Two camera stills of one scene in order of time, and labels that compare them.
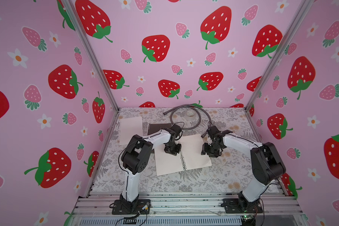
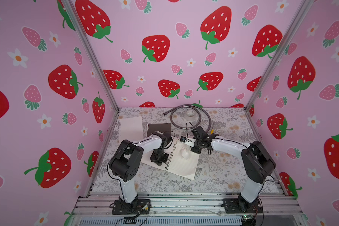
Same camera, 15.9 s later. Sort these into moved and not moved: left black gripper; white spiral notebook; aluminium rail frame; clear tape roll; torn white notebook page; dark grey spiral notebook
Moved: white spiral notebook; left black gripper
Not moved: clear tape roll; aluminium rail frame; dark grey spiral notebook; torn white notebook page
